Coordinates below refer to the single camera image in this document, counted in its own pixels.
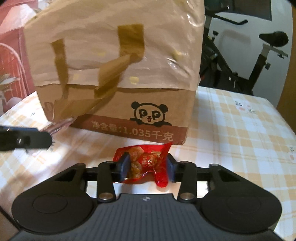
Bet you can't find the black exercise bike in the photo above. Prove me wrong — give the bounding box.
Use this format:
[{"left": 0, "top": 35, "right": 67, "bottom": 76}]
[{"left": 200, "top": 1, "right": 292, "bottom": 101}]

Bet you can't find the red snack packet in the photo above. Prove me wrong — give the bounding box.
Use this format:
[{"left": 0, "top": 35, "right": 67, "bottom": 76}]
[{"left": 113, "top": 143, "right": 172, "bottom": 188}]

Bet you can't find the dark window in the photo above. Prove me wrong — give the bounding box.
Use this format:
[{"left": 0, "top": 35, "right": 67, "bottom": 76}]
[{"left": 204, "top": 0, "right": 272, "bottom": 21}]

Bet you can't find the checkered yellow tablecloth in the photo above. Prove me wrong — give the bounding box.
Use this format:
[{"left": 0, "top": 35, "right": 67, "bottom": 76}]
[{"left": 1, "top": 87, "right": 295, "bottom": 240}]

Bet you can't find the red printed curtain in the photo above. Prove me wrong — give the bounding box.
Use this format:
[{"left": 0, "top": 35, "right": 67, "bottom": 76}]
[{"left": 0, "top": 1, "right": 52, "bottom": 115}]

